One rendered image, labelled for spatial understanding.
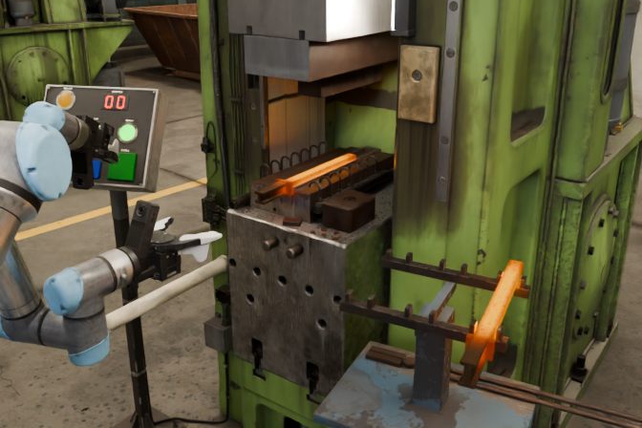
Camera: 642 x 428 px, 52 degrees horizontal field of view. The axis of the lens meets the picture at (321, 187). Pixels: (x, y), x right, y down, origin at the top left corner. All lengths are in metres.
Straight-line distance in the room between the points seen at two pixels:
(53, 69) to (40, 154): 5.35
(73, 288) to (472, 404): 0.82
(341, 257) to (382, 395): 0.32
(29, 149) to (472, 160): 0.95
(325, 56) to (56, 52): 4.99
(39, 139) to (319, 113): 1.17
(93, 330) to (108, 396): 1.39
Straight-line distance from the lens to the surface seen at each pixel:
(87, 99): 1.97
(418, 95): 1.54
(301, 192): 1.64
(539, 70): 1.84
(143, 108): 1.88
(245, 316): 1.85
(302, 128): 2.00
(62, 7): 6.48
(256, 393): 1.97
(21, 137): 1.06
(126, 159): 1.86
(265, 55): 1.62
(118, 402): 2.64
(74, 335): 1.31
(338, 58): 1.64
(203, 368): 2.75
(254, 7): 1.63
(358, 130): 2.08
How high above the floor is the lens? 1.56
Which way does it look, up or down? 20 degrees down
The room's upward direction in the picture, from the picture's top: straight up
